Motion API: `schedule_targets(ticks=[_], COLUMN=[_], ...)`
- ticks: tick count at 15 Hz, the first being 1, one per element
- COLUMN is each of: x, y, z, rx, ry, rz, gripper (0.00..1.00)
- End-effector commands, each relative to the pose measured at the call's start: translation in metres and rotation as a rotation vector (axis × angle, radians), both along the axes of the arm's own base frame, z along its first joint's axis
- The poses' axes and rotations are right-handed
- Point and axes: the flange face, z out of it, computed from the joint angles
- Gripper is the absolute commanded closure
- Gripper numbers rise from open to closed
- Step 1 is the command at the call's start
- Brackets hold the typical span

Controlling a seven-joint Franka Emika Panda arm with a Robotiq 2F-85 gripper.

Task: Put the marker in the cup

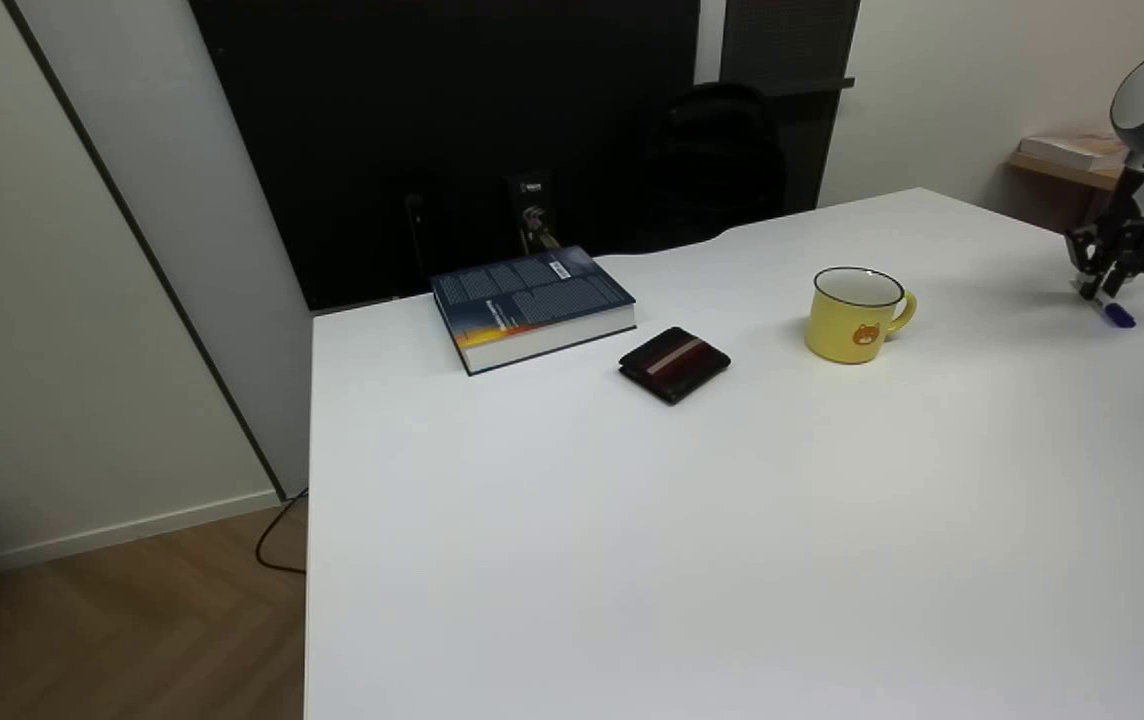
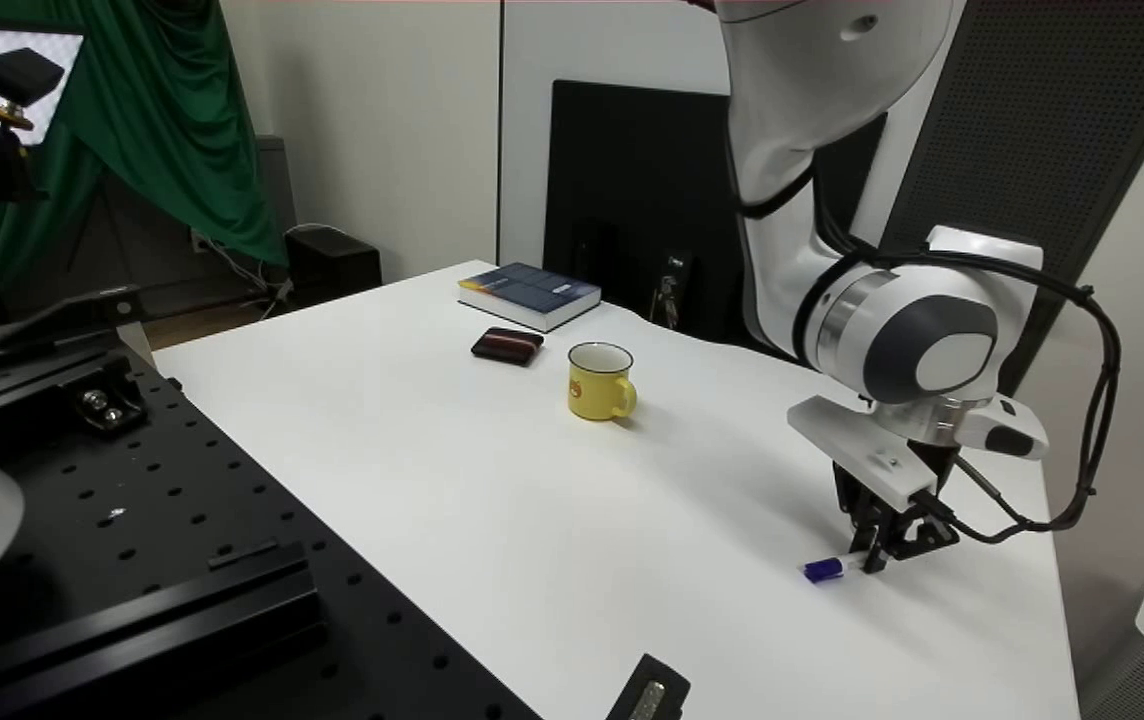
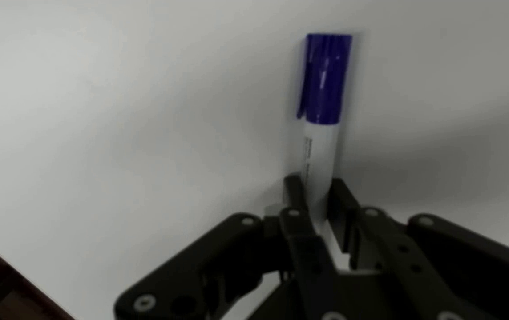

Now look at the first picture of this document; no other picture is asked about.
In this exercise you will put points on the yellow enamel cup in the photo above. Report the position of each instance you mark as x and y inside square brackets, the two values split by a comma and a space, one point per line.
[849, 321]

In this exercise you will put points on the small black camera stand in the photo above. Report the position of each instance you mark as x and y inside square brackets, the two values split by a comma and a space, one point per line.
[534, 215]

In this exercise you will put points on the black office chair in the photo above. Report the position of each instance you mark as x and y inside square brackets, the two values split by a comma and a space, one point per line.
[719, 162]

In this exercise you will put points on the small black box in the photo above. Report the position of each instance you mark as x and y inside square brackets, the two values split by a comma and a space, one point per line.
[673, 365]

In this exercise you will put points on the white partition panel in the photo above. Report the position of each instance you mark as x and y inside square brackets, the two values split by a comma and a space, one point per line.
[173, 201]

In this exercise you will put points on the wooden side shelf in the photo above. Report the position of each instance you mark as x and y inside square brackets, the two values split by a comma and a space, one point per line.
[1067, 174]

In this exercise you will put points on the white marker with blue cap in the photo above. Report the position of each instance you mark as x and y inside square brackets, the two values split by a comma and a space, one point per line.
[1119, 312]

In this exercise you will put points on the thick blue hardcover book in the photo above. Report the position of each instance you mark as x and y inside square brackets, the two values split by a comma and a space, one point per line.
[534, 307]

